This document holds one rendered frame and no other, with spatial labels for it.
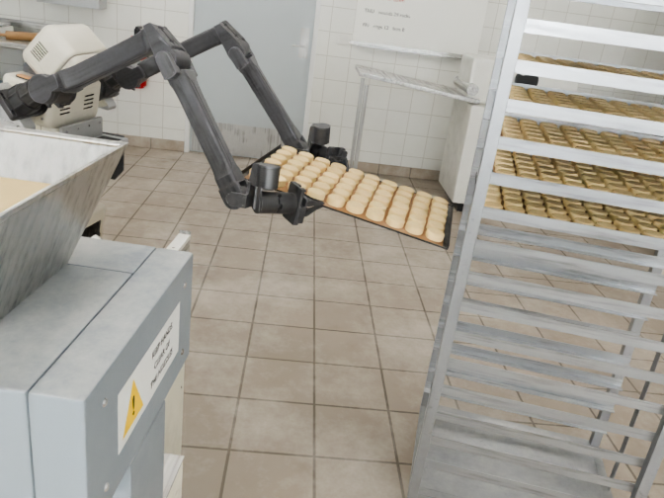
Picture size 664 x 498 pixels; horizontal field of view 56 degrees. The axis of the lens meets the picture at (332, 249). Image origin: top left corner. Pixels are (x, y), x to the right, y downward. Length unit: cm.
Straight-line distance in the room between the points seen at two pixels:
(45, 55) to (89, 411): 158
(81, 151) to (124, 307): 21
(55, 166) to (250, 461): 162
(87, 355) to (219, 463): 167
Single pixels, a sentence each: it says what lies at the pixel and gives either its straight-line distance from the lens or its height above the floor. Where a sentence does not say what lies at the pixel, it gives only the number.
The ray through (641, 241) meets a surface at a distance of 170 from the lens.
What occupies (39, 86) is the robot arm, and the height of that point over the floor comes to 119.
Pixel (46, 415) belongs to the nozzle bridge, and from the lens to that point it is 60.
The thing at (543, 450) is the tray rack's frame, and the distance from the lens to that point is 239.
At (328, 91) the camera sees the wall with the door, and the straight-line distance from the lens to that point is 572.
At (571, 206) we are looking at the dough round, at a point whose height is 106.
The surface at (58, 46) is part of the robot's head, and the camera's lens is 203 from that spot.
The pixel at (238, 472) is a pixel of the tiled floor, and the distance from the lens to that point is 224.
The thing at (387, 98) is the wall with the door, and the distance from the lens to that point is 576.
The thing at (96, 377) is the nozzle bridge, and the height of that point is 118.
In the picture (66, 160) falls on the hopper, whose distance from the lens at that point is 82.
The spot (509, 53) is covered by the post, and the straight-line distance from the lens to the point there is 153.
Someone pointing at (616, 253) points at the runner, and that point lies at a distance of 215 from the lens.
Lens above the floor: 152
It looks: 22 degrees down
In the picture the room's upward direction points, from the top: 8 degrees clockwise
